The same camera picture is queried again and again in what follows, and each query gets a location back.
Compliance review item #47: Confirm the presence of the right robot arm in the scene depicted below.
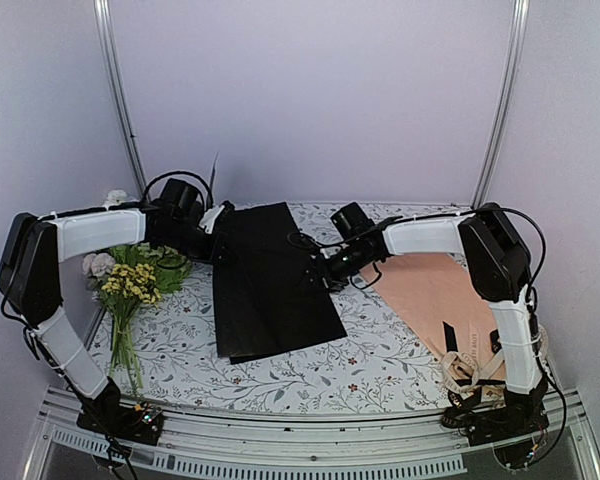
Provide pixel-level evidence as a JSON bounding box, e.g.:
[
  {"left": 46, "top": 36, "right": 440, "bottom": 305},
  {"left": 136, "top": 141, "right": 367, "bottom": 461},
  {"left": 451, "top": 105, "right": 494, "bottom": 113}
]
[{"left": 315, "top": 203, "right": 543, "bottom": 395}]

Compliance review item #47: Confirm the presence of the green leafy flower bunch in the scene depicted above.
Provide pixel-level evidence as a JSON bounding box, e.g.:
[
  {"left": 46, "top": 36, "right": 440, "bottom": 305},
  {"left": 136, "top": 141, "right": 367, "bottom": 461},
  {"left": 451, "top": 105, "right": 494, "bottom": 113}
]
[{"left": 88, "top": 242, "right": 192, "bottom": 392}]

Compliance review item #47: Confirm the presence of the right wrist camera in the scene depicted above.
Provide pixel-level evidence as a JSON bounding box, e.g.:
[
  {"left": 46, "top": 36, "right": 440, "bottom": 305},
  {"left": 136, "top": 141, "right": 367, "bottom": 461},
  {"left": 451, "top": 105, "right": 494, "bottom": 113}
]
[{"left": 330, "top": 202, "right": 375, "bottom": 239}]

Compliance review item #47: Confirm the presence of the right aluminium frame post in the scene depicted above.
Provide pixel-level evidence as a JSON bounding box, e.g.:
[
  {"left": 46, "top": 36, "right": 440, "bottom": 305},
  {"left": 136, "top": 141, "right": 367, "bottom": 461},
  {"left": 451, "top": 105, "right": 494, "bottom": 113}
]
[{"left": 471, "top": 0, "right": 530, "bottom": 207}]

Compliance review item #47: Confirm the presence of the aluminium frame post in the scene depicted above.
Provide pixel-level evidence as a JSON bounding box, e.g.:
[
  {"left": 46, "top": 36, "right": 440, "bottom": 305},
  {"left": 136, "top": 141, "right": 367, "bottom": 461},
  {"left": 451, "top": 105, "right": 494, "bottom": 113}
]
[
  {"left": 93, "top": 0, "right": 147, "bottom": 195},
  {"left": 471, "top": 0, "right": 530, "bottom": 207}
]

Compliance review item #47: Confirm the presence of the cream printed ribbon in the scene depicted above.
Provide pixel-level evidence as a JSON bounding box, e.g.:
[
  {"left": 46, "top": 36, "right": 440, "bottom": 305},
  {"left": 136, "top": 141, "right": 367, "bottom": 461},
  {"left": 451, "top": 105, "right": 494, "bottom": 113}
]
[{"left": 427, "top": 319, "right": 548, "bottom": 395}]

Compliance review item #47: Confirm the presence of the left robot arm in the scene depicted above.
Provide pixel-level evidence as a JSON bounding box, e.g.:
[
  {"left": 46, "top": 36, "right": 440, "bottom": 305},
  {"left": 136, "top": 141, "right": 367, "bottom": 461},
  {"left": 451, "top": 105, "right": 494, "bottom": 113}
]
[{"left": 0, "top": 201, "right": 233, "bottom": 434}]

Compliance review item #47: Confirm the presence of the pink wrapping paper sheet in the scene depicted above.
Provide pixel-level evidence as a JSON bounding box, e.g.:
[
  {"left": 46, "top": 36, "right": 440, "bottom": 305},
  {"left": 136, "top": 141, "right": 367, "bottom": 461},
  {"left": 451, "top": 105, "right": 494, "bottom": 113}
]
[{"left": 373, "top": 254, "right": 495, "bottom": 351}]

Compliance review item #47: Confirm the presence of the black wrapping paper sheet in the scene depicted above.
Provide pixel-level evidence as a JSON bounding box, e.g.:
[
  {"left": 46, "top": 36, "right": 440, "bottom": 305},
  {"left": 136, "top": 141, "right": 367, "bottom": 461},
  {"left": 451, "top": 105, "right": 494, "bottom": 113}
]
[{"left": 212, "top": 203, "right": 347, "bottom": 364}]

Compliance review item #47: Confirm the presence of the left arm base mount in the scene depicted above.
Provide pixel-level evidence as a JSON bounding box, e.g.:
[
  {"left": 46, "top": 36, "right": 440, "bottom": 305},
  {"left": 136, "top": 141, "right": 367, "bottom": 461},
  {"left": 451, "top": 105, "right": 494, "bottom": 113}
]
[{"left": 77, "top": 401, "right": 165, "bottom": 446}]

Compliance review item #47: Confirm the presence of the yellow small flower bunch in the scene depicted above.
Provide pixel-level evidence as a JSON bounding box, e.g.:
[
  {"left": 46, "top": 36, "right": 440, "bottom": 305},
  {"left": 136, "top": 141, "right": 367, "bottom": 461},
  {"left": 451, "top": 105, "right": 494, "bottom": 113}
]
[{"left": 99, "top": 263, "right": 162, "bottom": 306}]

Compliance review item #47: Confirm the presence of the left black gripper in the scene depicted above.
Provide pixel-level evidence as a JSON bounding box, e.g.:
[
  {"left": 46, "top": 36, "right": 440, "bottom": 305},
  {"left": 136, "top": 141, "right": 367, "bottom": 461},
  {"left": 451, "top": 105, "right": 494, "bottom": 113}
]
[{"left": 160, "top": 220, "right": 240, "bottom": 265}]

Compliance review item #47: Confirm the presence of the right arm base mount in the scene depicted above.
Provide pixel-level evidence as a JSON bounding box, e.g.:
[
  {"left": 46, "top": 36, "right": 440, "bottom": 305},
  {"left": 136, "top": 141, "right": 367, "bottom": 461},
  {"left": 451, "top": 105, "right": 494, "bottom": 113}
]
[{"left": 460, "top": 390, "right": 549, "bottom": 470}]

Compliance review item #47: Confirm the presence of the floral patterned tablecloth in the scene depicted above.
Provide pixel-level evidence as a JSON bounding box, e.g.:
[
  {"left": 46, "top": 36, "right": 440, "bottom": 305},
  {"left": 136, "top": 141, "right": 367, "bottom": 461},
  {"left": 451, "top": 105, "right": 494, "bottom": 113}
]
[{"left": 82, "top": 201, "right": 511, "bottom": 416}]

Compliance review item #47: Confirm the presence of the left aluminium frame post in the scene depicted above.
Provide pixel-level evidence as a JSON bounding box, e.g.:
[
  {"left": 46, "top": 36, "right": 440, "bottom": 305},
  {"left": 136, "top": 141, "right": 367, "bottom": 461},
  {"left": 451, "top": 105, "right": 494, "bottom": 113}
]
[{"left": 93, "top": 0, "right": 147, "bottom": 195}]

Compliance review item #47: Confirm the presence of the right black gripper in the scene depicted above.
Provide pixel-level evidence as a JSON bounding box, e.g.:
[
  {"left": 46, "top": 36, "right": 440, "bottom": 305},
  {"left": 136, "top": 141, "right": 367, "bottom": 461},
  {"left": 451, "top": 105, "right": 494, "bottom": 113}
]
[{"left": 292, "top": 242, "right": 375, "bottom": 295}]

